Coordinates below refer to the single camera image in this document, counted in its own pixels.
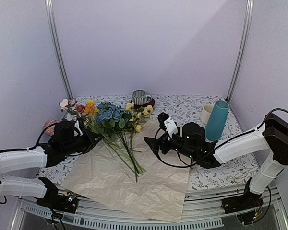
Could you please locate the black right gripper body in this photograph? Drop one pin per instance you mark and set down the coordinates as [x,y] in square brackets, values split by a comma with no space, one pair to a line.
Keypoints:
[189,151]

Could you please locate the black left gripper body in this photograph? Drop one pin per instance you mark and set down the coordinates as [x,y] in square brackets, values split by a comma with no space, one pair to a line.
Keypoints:
[84,144]

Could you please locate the teal vase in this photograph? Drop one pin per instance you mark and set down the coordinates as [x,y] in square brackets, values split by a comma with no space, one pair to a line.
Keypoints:
[217,120]

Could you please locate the flower bouquet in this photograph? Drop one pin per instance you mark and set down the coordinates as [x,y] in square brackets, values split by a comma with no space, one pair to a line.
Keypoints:
[116,125]

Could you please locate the cream wrapping paper sheet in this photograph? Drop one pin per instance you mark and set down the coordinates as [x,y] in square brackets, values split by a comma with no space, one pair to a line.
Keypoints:
[158,194]

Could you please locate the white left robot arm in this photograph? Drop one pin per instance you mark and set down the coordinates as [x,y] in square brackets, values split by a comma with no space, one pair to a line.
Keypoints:
[46,193]

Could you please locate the cream mug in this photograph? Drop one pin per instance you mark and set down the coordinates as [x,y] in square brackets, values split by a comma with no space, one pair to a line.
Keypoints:
[206,112]

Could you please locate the dark red saucer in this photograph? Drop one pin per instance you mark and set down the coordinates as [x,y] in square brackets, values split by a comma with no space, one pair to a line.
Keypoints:
[150,102]

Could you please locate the striped cup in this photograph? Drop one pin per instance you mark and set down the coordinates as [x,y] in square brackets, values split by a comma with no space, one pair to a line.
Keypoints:
[140,97]

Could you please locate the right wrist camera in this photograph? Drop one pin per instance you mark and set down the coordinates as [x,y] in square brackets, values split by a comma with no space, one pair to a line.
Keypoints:
[167,124]

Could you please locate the aluminium table front rail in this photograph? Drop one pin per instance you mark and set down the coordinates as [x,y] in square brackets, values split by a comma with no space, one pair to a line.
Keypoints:
[201,211]

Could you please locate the left aluminium frame post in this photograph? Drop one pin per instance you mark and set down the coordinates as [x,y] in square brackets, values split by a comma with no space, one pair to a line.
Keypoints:
[57,49]

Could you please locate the aluminium frame post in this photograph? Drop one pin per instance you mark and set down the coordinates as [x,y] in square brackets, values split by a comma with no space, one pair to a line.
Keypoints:
[243,42]
[57,49]

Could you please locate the right aluminium frame post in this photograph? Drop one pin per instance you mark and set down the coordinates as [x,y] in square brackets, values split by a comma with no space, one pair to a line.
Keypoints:
[243,42]

